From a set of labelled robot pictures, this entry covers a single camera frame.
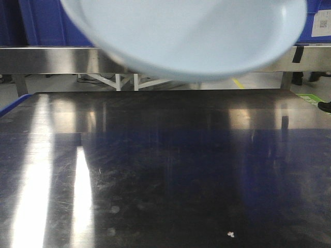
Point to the light blue plate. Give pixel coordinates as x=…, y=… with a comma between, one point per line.
x=190, y=40

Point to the black tape strip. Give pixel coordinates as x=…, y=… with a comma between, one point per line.
x=298, y=54

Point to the large blue plastic bin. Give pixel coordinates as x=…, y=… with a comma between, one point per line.
x=47, y=24

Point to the blue crate with label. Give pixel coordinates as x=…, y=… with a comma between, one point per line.
x=312, y=8

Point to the white paper label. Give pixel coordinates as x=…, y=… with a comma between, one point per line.
x=321, y=24

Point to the white metal frame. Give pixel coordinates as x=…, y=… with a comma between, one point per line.
x=119, y=80

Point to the steel shelf post right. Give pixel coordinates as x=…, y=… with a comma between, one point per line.
x=286, y=80

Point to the steel shelf post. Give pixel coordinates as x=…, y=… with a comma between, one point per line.
x=20, y=82
x=286, y=80

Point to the steel shelf post left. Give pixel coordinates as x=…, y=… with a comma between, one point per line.
x=20, y=82

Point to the stainless steel shelf rail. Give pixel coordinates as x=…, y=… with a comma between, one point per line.
x=87, y=60

